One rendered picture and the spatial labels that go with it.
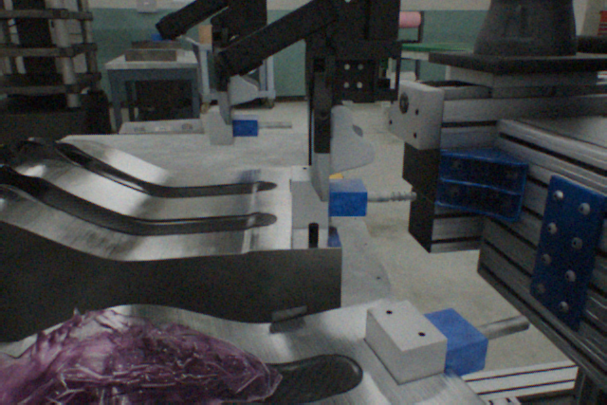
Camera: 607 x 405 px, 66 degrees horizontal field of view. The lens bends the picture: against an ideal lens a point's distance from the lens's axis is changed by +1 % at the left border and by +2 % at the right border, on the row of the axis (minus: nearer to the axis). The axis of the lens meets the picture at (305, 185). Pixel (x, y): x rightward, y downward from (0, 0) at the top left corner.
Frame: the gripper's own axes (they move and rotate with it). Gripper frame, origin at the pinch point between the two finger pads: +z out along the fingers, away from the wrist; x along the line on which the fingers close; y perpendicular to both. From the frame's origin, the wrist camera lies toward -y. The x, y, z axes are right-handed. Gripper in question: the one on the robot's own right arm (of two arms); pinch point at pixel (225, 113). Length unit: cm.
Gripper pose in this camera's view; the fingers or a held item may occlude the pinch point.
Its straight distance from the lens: 75.5
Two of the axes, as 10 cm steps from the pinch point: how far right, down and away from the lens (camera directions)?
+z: 0.0, 9.4, 3.3
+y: 10.0, -0.2, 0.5
